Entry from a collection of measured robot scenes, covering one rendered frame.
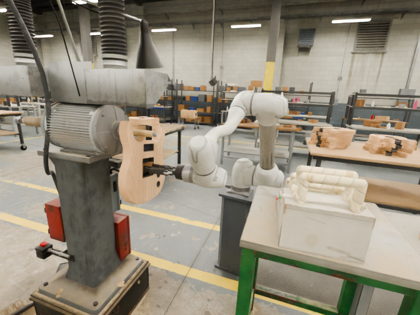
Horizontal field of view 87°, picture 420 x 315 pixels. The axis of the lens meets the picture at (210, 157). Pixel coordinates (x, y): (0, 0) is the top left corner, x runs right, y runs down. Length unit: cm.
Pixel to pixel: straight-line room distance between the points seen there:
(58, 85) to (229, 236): 153
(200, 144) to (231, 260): 137
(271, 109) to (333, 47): 1104
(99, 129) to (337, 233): 106
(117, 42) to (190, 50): 1215
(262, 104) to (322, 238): 76
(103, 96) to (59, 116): 35
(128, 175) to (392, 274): 103
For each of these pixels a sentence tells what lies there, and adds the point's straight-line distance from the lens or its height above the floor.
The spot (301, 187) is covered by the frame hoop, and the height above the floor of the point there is 116.
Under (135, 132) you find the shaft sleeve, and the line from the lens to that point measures 115.
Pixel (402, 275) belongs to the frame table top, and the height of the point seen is 93.
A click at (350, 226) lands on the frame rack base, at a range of 86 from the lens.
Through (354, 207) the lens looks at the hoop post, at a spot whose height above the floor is 112.
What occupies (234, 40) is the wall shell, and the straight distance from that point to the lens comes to 1254.
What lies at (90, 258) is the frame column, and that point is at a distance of 158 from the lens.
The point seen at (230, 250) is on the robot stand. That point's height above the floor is 21.
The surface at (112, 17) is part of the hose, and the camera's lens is 109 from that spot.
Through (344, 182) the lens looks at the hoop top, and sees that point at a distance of 81.
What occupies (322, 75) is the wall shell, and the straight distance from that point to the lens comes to 1207.
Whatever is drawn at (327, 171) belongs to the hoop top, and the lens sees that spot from 87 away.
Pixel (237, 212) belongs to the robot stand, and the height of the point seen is 58.
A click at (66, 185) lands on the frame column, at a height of 94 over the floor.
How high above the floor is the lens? 144
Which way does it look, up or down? 16 degrees down
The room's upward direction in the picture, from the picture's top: 3 degrees clockwise
